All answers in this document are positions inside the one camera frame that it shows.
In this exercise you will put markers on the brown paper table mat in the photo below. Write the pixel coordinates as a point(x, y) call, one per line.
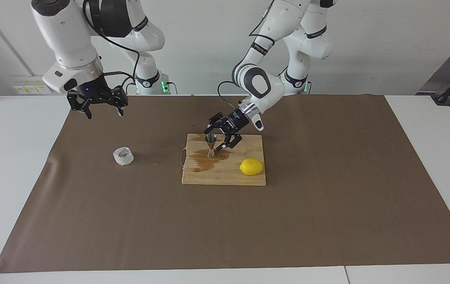
point(225, 228)

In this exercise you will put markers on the yellow lemon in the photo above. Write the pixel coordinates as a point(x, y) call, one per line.
point(251, 167)

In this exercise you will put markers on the wooden cutting board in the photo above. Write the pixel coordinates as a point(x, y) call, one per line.
point(225, 173)

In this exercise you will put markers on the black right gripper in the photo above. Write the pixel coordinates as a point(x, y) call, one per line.
point(93, 92)

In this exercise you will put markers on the steel double jigger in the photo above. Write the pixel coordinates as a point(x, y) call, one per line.
point(211, 152)

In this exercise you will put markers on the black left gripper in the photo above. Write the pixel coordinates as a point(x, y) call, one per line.
point(235, 121)

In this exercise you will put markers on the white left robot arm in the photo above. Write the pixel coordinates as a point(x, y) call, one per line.
point(260, 85)

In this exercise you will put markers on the white wall socket box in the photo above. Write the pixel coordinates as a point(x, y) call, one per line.
point(28, 88)

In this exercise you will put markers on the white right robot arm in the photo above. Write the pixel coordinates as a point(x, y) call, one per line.
point(67, 35)

